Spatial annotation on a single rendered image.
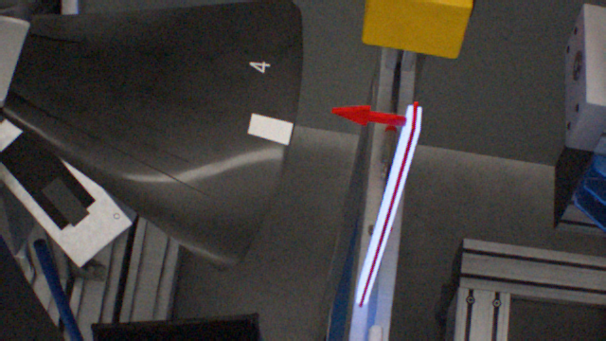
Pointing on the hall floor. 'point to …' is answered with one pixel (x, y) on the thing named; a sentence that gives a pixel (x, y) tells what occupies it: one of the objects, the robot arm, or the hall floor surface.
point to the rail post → (344, 227)
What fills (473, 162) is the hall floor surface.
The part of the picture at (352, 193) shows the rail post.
